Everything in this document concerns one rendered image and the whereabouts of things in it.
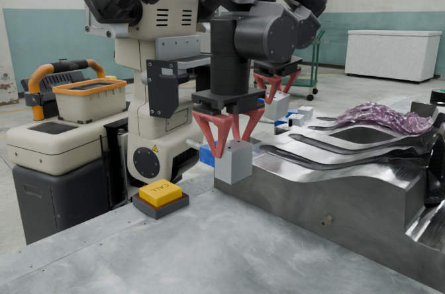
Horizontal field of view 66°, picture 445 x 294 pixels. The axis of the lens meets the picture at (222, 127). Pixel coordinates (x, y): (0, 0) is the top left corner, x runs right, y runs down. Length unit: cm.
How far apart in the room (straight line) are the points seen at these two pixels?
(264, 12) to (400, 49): 699
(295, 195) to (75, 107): 85
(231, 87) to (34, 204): 95
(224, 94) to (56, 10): 572
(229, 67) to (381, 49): 710
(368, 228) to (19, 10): 575
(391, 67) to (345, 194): 696
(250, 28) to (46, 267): 45
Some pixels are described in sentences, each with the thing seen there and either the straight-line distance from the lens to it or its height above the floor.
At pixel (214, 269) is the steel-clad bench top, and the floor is 80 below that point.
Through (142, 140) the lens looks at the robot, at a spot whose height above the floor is 80.
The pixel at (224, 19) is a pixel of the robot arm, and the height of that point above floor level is 115.
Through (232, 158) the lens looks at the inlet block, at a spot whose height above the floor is 95.
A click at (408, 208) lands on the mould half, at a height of 90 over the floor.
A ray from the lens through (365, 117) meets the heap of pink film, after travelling 96.
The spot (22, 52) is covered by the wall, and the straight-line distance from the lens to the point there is 600.
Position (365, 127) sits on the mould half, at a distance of 92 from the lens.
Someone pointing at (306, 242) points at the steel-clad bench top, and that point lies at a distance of 61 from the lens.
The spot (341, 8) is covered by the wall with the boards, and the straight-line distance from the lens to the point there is 890.
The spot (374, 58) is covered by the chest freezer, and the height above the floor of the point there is 41.
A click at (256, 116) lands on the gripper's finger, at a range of 53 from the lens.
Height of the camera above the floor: 115
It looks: 17 degrees down
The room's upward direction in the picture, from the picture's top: straight up
